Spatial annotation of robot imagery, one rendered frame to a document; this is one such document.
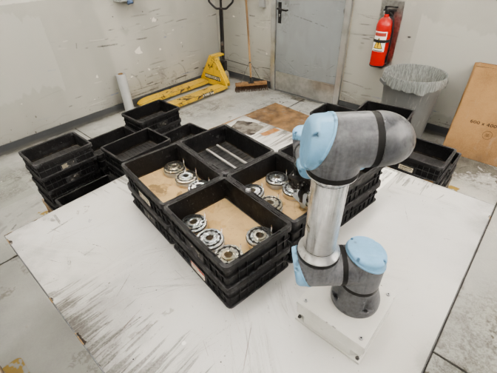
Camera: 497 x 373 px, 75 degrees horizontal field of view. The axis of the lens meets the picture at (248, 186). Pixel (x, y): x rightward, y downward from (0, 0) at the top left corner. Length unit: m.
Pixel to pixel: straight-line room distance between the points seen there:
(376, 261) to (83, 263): 1.11
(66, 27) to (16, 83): 0.77
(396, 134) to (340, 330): 0.62
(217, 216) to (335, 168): 0.76
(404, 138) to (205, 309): 0.86
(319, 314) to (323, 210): 0.42
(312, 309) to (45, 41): 3.75
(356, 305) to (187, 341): 0.54
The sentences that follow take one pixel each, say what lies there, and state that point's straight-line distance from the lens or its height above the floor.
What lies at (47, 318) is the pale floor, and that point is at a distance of 2.36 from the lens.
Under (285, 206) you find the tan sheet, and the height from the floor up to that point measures 0.83.
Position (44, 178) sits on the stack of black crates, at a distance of 2.58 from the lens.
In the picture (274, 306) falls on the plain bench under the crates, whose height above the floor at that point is 0.70.
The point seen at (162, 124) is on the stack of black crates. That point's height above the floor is 0.51.
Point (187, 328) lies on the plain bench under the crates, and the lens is 1.20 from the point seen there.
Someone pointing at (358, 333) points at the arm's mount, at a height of 0.80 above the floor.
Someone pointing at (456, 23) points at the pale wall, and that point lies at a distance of 3.81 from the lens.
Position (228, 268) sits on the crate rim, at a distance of 1.02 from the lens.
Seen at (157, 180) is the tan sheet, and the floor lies 0.83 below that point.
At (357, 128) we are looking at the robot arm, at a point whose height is 1.43.
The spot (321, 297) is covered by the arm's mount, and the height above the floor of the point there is 0.80.
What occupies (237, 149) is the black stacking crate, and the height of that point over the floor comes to 0.83.
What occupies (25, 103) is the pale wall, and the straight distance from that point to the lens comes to 4.22.
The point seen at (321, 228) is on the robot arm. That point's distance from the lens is 0.81.
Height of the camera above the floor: 1.72
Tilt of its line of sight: 37 degrees down
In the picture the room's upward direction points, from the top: 2 degrees counter-clockwise
